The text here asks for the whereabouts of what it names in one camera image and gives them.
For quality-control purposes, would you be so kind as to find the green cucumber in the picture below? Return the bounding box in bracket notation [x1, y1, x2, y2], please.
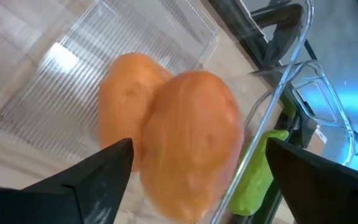
[228, 129, 290, 217]

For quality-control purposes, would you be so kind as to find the orange sweet potato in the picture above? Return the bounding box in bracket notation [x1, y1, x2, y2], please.
[140, 70, 245, 223]
[98, 52, 173, 172]

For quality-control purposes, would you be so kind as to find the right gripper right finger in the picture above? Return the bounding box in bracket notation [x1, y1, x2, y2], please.
[265, 137, 358, 224]

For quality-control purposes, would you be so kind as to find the clear plastic bin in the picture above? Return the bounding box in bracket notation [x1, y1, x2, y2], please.
[244, 60, 356, 167]
[0, 0, 315, 224]

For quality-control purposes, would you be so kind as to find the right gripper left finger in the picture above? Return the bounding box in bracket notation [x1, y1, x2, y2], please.
[0, 138, 135, 224]

